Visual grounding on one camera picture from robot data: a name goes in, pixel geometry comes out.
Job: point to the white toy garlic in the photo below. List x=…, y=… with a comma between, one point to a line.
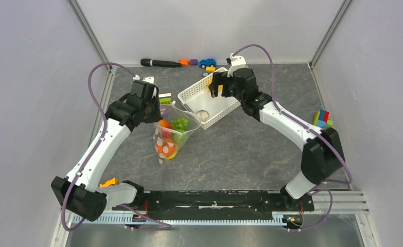
x=204, y=115

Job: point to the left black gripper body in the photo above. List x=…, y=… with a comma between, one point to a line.
x=153, y=113

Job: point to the orange toy pumpkin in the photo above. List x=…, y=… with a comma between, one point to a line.
x=165, y=147

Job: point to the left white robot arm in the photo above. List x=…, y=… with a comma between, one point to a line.
x=79, y=190

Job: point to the clear dotted zip bag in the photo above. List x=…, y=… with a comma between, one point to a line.
x=172, y=132

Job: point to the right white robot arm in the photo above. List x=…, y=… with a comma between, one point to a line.
x=322, y=153

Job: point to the blue toy car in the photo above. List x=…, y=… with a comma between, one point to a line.
x=210, y=62

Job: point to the orange toy block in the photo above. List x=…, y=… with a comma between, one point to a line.
x=184, y=62

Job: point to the yellow toy brick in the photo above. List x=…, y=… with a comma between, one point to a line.
x=210, y=69

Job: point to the yellow toy mango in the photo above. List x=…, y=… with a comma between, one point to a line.
x=172, y=155

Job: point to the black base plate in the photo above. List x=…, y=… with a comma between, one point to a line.
x=217, y=204

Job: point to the black microphone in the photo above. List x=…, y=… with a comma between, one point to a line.
x=159, y=63

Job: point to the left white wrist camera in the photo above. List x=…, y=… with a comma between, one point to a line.
x=146, y=79

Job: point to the green white building block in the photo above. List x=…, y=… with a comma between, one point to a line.
x=165, y=98

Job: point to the orange yellow building block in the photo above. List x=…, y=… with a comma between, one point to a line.
x=108, y=183

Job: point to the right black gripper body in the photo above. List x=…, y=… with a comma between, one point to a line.
x=228, y=88

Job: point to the purple toy block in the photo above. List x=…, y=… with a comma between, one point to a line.
x=193, y=62

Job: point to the white cable duct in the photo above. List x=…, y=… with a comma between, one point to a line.
x=129, y=218

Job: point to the green toy grapes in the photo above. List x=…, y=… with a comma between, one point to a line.
x=179, y=124

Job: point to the green toy cabbage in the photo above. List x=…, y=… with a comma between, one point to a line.
x=180, y=138

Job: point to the colourful building block stack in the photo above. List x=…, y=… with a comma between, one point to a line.
x=322, y=120

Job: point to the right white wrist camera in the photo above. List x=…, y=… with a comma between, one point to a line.
x=236, y=62

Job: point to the white perforated plastic basket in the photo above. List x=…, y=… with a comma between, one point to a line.
x=198, y=97

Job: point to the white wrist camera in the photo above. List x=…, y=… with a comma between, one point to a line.
x=146, y=79
x=236, y=62

